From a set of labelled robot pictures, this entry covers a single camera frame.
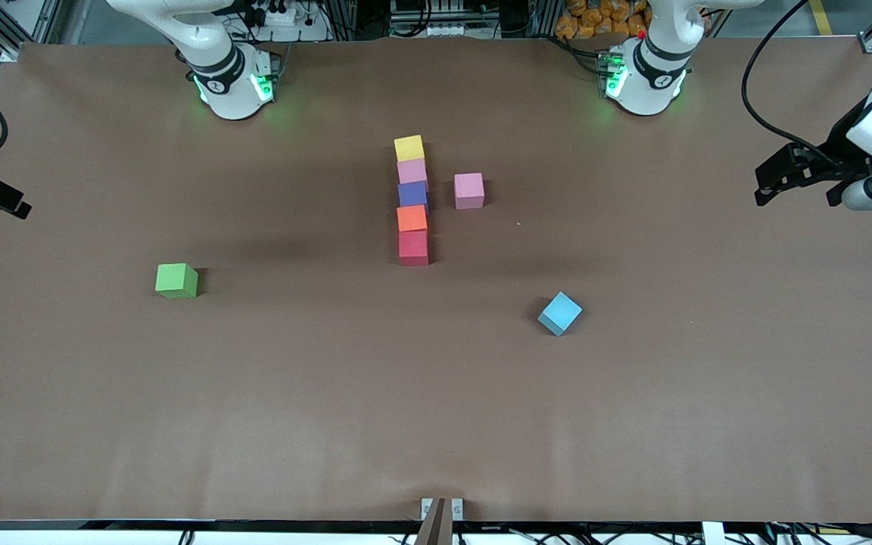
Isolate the purple foam cube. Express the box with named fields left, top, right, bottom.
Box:
left=397, top=181, right=430, bottom=210

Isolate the orange foam cube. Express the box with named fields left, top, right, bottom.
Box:
left=396, top=204, right=429, bottom=233

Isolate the red foam cube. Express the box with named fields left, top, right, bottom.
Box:
left=397, top=230, right=431, bottom=266

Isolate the green foam cube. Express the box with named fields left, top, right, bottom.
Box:
left=154, top=263, right=200, bottom=300

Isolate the orange lumpy pile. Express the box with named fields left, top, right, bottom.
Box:
left=555, top=0, right=652, bottom=40

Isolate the blue foam cube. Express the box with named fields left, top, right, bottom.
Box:
left=537, top=291, right=583, bottom=337

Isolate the brown paper table cover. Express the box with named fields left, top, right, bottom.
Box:
left=0, top=38, right=872, bottom=523

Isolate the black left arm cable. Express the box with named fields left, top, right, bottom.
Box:
left=741, top=0, right=842, bottom=164

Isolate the black cable bundle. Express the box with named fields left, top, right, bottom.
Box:
left=769, top=509, right=872, bottom=545

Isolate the metal table edge bracket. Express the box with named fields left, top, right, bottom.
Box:
left=421, top=497, right=464, bottom=523

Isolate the brown wedge post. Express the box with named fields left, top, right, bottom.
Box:
left=413, top=497, right=453, bottom=545

